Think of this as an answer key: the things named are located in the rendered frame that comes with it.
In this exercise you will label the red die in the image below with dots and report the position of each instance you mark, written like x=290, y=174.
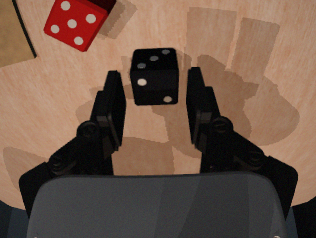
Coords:
x=77, y=22

